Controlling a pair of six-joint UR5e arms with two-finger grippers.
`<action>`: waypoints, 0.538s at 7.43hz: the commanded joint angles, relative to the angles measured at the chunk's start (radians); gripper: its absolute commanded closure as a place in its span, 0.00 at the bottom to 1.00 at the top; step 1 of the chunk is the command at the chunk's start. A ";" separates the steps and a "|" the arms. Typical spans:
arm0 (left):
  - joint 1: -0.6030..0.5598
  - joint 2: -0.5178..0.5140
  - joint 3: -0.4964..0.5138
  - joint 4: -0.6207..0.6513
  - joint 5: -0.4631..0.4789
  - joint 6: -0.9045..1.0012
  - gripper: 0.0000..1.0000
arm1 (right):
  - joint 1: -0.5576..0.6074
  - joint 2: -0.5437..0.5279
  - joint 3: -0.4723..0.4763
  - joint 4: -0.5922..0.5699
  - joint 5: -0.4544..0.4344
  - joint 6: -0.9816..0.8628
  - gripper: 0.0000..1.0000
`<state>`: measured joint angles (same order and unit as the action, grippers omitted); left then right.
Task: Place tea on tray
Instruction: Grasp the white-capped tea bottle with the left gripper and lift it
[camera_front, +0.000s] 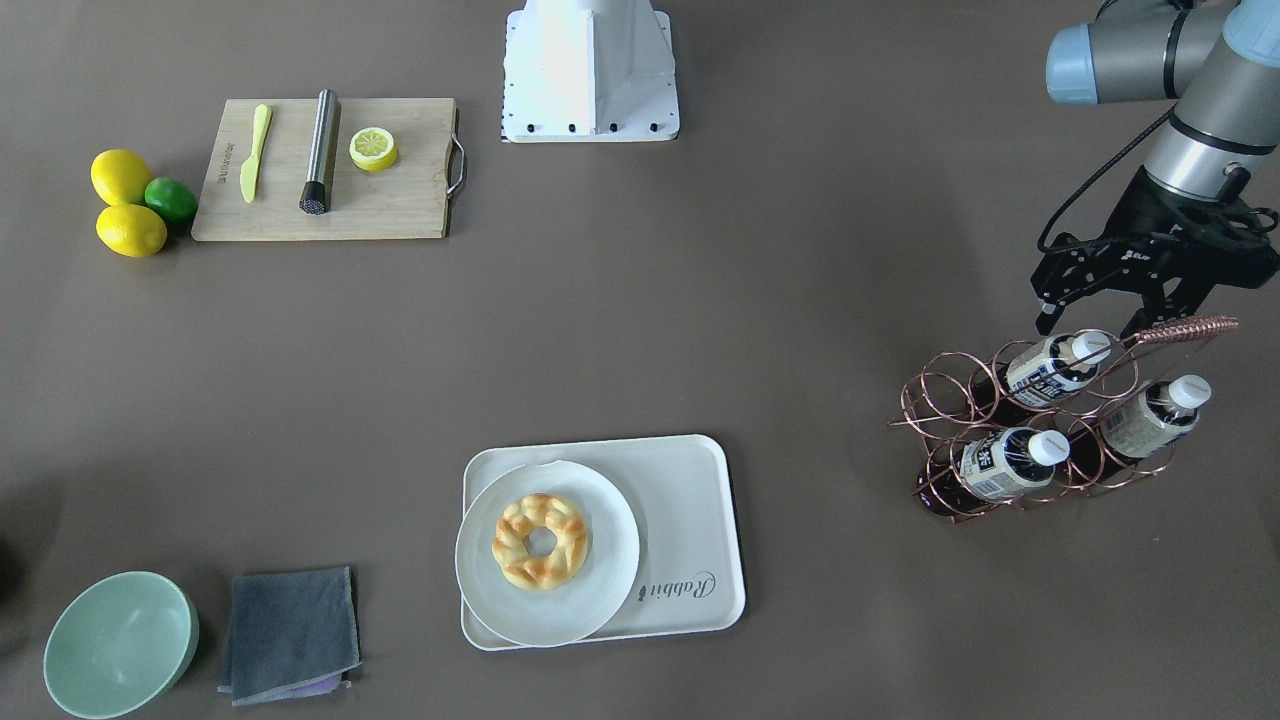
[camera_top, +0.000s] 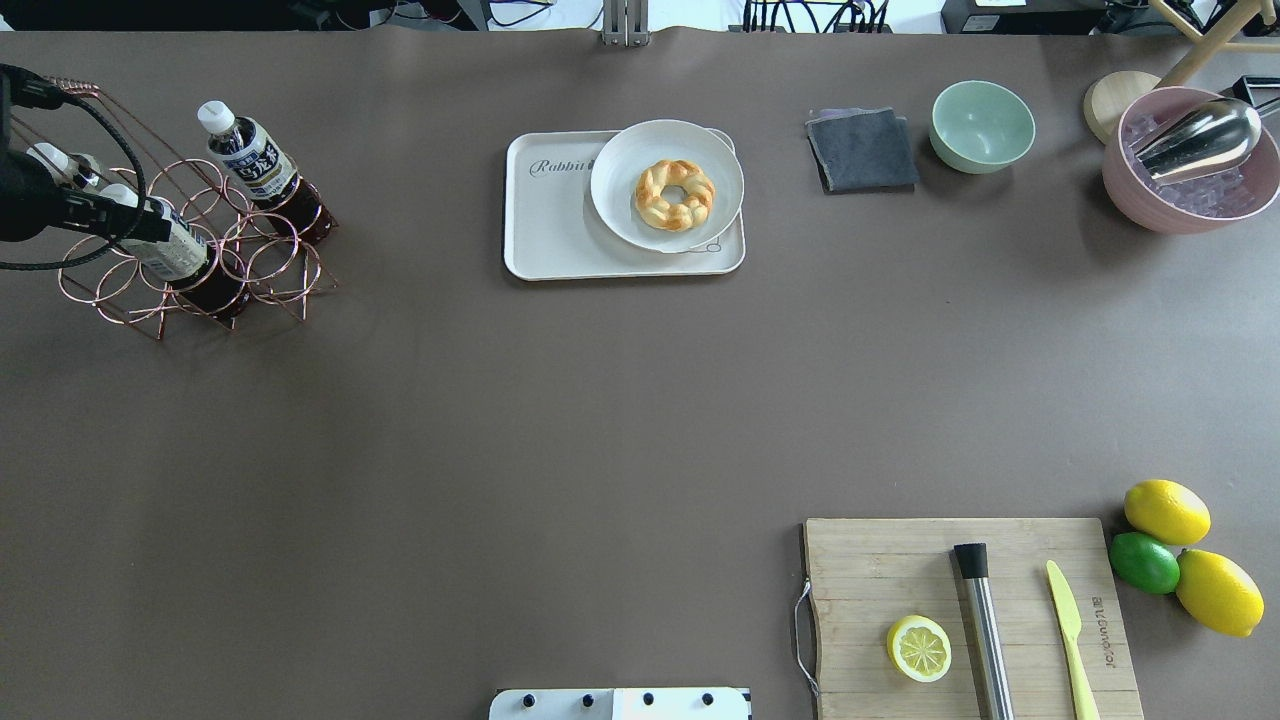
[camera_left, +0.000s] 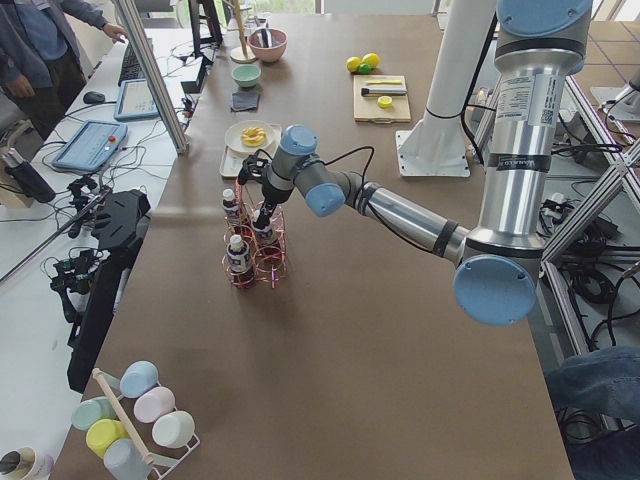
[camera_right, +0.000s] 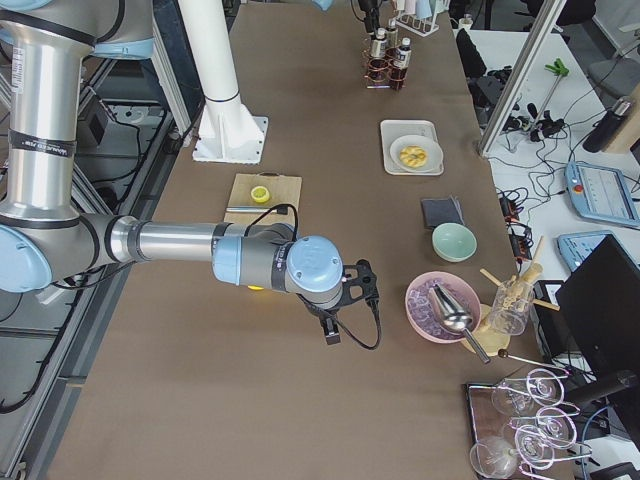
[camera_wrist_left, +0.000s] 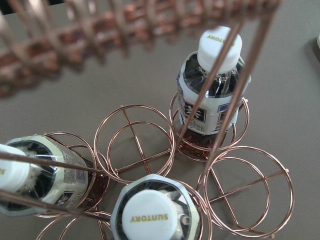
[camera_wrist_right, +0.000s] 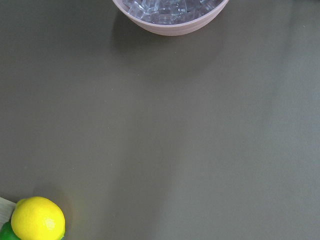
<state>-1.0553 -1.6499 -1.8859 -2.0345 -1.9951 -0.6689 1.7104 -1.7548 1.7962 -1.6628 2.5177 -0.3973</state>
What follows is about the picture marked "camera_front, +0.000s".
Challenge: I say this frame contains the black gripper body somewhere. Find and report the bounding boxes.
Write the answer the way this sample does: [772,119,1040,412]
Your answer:
[1032,169,1277,301]

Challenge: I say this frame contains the tea bottle white cap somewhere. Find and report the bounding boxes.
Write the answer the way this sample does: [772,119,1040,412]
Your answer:
[968,331,1114,421]

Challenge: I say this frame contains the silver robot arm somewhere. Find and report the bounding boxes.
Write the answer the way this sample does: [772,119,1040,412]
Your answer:
[1030,1,1279,334]

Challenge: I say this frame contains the white serving tray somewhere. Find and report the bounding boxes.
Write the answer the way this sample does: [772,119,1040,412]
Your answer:
[461,434,746,651]

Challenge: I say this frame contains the white round plate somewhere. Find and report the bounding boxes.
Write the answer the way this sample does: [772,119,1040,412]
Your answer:
[454,461,640,647]

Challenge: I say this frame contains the wooden cutting board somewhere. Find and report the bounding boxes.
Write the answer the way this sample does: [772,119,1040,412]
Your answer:
[191,97,457,242]

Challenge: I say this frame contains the half lemon slice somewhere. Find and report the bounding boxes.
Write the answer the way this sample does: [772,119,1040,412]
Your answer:
[348,126,399,172]

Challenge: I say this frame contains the steel muddler rod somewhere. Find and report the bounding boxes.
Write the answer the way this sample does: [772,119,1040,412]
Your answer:
[298,88,340,215]

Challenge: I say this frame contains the yellow plastic knife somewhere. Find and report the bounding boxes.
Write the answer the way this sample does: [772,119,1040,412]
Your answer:
[239,102,273,204]

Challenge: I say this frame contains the grey folded cloth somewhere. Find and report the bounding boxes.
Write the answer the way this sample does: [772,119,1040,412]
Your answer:
[218,566,362,706]

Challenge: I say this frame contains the green lime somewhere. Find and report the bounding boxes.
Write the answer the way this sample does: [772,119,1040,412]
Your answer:
[143,177,198,225]

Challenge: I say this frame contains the whole yellow lemon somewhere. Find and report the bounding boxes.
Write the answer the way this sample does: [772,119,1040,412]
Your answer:
[90,149,155,206]

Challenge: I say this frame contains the mint green bowl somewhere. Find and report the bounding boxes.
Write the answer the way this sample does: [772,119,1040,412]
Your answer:
[44,571,200,719]

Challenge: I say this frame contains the copper wire bottle rack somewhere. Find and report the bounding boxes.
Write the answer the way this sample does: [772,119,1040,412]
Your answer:
[896,315,1239,523]

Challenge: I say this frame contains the braided ring pastry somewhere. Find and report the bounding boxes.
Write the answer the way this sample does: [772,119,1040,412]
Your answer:
[492,493,591,591]

